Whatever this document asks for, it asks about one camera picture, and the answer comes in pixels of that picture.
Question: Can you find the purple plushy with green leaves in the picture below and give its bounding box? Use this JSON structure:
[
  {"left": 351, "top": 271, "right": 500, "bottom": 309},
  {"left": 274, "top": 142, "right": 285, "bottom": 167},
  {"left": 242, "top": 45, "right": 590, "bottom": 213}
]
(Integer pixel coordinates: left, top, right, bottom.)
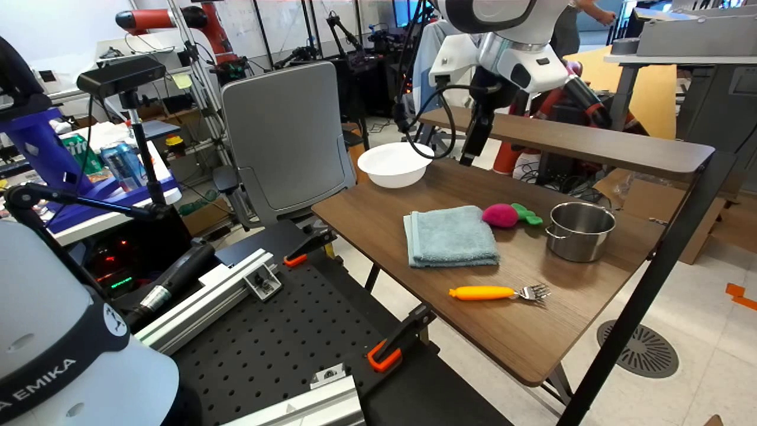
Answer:
[{"left": 480, "top": 201, "right": 546, "bottom": 234}]

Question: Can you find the black controller box with lights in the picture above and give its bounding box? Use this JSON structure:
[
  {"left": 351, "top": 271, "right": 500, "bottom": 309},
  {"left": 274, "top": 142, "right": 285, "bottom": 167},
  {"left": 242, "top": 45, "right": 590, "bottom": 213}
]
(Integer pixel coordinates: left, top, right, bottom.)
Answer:
[{"left": 75, "top": 206, "right": 199, "bottom": 320}]

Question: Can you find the grey plastic chair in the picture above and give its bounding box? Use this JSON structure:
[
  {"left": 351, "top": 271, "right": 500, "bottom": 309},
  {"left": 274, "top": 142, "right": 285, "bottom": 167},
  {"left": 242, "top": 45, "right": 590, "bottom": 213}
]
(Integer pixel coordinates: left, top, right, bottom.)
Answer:
[{"left": 211, "top": 59, "right": 359, "bottom": 272}]

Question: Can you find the white plastic bowl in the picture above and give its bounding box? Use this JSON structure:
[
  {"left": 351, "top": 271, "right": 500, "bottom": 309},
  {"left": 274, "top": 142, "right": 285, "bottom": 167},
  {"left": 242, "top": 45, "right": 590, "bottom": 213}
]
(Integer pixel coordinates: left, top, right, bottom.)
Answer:
[{"left": 354, "top": 141, "right": 438, "bottom": 193}]

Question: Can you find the black perforated breadboard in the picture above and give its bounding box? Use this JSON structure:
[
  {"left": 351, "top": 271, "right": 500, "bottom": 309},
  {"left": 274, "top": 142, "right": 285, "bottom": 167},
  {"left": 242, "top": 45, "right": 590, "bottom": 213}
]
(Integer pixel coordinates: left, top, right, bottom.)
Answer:
[{"left": 167, "top": 234, "right": 515, "bottom": 426}]

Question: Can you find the grey standing desk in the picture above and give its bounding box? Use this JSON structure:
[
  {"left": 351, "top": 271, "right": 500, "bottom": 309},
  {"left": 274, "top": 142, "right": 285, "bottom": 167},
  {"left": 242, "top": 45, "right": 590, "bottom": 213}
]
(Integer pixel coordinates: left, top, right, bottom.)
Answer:
[{"left": 603, "top": 13, "right": 757, "bottom": 149}]

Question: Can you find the black cylindrical tool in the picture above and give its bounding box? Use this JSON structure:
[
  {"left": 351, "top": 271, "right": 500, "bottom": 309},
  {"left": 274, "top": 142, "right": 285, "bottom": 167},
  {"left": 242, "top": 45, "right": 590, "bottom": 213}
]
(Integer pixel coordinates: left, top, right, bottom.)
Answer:
[{"left": 124, "top": 241, "right": 218, "bottom": 328}]

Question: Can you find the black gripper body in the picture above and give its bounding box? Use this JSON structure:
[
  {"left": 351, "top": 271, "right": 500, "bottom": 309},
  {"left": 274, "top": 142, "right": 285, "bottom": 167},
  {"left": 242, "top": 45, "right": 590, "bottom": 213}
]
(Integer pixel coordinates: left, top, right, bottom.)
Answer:
[{"left": 466, "top": 65, "right": 521, "bottom": 115}]

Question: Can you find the aluminium extrusion rail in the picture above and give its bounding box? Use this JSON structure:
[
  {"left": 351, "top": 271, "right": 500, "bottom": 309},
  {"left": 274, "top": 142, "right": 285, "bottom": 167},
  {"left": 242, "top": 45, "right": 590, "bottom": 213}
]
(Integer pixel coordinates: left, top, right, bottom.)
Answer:
[
  {"left": 218, "top": 369, "right": 367, "bottom": 426},
  {"left": 130, "top": 246, "right": 280, "bottom": 357}
]

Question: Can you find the orange black bar clamp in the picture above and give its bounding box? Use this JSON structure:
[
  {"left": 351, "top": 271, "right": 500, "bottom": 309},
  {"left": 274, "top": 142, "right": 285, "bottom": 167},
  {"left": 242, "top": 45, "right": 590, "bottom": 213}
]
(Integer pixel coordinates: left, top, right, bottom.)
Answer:
[
  {"left": 365, "top": 300, "right": 438, "bottom": 377},
  {"left": 280, "top": 226, "right": 338, "bottom": 272}
]

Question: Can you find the large cardboard sheet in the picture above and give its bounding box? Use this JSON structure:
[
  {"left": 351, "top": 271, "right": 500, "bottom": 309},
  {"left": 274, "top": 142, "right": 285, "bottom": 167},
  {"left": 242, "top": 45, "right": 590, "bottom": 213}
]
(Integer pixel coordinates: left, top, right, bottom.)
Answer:
[{"left": 579, "top": 45, "right": 682, "bottom": 142}]

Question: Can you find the metal corner bracket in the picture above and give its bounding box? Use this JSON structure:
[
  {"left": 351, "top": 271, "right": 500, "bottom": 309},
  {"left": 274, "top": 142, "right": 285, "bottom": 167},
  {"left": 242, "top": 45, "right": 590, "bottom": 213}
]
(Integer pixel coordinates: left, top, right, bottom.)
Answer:
[
  {"left": 308, "top": 360, "right": 351, "bottom": 396},
  {"left": 242, "top": 260, "right": 287, "bottom": 304}
]

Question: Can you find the folded blue cloth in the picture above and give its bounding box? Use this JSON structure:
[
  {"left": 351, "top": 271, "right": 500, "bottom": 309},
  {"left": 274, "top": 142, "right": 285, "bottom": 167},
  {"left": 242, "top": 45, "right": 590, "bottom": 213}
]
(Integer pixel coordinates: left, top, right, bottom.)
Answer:
[{"left": 403, "top": 205, "right": 503, "bottom": 272}]

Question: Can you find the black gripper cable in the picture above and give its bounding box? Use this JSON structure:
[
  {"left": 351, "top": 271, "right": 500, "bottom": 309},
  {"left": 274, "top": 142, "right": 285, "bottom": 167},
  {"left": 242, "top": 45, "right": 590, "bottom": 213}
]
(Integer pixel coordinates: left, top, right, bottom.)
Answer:
[{"left": 390, "top": 79, "right": 462, "bottom": 163}]

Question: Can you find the black camera on stand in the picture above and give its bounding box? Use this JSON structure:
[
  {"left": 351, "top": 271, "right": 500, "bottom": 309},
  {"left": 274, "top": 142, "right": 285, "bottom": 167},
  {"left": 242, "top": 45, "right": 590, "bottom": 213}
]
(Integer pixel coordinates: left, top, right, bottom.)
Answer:
[{"left": 74, "top": 53, "right": 171, "bottom": 210}]

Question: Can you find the small metal pot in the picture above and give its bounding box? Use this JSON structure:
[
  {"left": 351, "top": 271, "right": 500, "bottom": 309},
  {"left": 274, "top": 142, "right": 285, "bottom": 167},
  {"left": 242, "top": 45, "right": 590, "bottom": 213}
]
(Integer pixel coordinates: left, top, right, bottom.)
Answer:
[{"left": 544, "top": 199, "right": 619, "bottom": 265}]

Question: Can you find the round floor drain cover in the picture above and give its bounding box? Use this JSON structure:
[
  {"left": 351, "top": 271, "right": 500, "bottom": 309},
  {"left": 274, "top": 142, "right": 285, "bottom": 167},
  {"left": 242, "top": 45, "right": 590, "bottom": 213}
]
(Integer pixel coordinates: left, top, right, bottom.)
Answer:
[{"left": 594, "top": 318, "right": 682, "bottom": 382}]

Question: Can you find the red Sawyer robot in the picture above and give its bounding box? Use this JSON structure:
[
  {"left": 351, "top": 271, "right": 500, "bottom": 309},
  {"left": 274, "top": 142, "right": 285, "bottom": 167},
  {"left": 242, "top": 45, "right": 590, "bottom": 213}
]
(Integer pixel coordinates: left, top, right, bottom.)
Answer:
[{"left": 490, "top": 70, "right": 616, "bottom": 178}]

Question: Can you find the black table frame leg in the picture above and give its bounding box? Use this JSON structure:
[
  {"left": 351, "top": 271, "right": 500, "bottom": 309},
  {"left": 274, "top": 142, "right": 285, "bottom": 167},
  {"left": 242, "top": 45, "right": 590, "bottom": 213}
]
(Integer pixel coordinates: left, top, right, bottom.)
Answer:
[{"left": 554, "top": 147, "right": 738, "bottom": 426}]

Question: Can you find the orange handled peeler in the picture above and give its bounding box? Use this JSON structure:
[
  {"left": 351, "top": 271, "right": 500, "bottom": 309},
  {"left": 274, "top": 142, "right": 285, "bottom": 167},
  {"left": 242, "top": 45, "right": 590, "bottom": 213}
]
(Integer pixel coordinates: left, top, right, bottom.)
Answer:
[{"left": 447, "top": 283, "right": 554, "bottom": 310}]

